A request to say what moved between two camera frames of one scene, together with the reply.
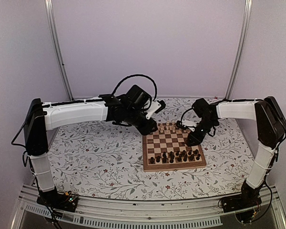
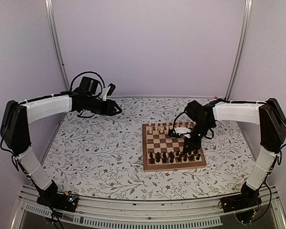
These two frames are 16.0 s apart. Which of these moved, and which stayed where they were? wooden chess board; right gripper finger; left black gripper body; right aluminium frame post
Moved: left black gripper body; right gripper finger
Stayed: wooden chess board; right aluminium frame post
